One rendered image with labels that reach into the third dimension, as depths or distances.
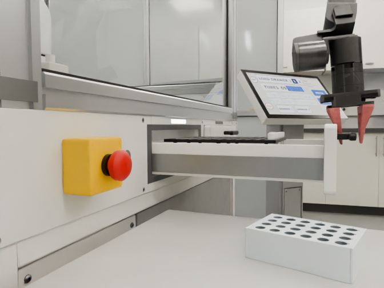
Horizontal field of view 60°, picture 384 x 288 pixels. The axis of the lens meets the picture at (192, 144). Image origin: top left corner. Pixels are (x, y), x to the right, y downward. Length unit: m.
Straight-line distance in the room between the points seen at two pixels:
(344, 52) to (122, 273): 0.54
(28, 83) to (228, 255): 0.31
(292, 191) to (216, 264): 1.35
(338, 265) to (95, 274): 0.26
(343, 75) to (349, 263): 0.40
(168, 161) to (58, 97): 0.26
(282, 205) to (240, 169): 1.14
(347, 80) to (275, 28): 1.83
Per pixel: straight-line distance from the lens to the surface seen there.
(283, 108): 1.56
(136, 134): 0.59
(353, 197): 3.84
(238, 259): 0.44
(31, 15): 0.44
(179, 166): 0.62
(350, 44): 0.71
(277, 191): 1.70
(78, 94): 0.48
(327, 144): 0.55
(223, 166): 0.59
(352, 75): 0.70
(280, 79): 1.74
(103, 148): 0.44
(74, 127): 0.47
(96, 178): 0.43
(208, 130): 0.91
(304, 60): 0.69
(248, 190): 2.46
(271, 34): 2.49
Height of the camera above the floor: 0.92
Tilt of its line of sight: 3 degrees down
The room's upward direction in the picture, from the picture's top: straight up
